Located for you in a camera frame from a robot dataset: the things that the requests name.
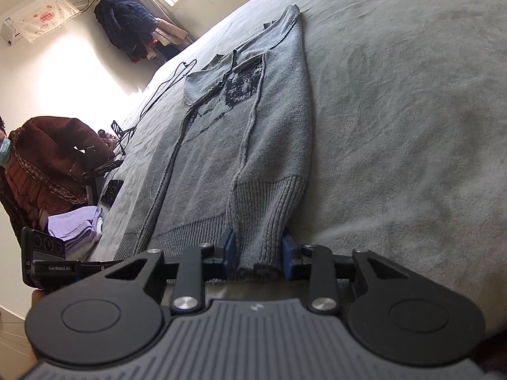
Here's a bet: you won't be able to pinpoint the white air conditioner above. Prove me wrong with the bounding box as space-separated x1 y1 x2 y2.
1 17 22 46

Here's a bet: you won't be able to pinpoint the hanging dark clothes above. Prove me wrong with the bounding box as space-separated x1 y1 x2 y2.
94 0 187 63

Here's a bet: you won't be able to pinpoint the purple knit garment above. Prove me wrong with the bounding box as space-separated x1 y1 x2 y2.
47 206 103 261

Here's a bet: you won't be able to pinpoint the grey knit sweater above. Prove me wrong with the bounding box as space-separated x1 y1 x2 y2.
114 5 312 275

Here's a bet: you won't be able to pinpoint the black cable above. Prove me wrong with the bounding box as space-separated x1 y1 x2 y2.
114 57 199 155

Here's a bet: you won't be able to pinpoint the black phone on gripper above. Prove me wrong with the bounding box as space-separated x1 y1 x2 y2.
21 226 65 287

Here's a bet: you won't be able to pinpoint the person in red jacket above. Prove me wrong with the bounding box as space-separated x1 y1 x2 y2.
1 116 113 240

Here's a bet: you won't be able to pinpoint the black phone stand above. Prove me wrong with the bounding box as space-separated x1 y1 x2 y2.
111 120 125 153

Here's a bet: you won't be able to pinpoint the white wall hanging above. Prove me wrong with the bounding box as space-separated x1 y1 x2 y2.
10 0 81 43

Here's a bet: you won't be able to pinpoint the black smartphone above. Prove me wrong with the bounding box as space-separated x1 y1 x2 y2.
100 179 124 207

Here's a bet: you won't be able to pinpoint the grey bed sheet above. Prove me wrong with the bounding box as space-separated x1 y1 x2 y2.
90 0 506 334

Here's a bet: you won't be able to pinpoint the person's left hand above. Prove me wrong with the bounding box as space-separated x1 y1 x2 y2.
31 289 46 307

